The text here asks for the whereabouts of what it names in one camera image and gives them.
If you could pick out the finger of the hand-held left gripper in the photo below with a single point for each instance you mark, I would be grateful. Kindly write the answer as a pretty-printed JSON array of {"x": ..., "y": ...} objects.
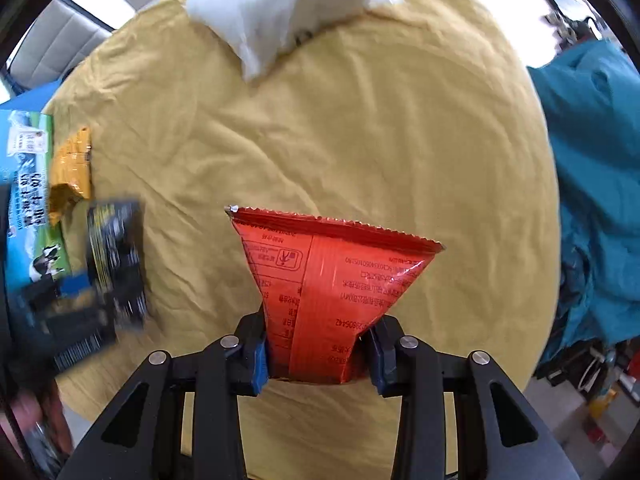
[{"x": 75, "y": 285}]

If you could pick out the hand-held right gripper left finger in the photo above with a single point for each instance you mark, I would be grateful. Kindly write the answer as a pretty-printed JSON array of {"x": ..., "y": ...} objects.
[{"x": 260, "y": 360}]

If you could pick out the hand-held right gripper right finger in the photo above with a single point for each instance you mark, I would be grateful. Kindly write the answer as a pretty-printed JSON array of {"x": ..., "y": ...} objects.
[{"x": 378, "y": 360}]

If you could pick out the black snack packet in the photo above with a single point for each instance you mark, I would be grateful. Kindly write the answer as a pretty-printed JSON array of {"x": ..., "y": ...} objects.
[{"x": 117, "y": 260}]

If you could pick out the red snack packet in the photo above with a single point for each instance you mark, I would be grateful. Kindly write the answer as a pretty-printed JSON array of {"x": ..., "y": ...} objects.
[{"x": 330, "y": 285}]

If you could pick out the blue green carton box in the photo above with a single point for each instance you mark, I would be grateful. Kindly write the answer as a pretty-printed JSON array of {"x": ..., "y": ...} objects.
[{"x": 30, "y": 195}]

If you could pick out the orange snack packet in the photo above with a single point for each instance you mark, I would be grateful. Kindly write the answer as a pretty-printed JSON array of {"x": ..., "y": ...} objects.
[{"x": 72, "y": 170}]

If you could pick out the dark clutter pile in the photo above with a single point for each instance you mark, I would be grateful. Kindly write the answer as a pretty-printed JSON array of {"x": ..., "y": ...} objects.
[{"x": 575, "y": 365}]

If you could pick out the yellow bedsheet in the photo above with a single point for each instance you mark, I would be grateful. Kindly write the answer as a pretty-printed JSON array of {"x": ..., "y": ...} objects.
[{"x": 360, "y": 150}]

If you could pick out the grey padded headboard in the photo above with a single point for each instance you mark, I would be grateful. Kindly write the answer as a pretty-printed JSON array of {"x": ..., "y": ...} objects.
[{"x": 55, "y": 40}]

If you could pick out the teal blanket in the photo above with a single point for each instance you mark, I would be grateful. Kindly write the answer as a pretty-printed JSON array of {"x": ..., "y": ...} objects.
[{"x": 590, "y": 185}]

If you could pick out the white pillow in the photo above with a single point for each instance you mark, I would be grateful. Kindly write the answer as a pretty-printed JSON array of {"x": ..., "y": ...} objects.
[{"x": 280, "y": 5}]

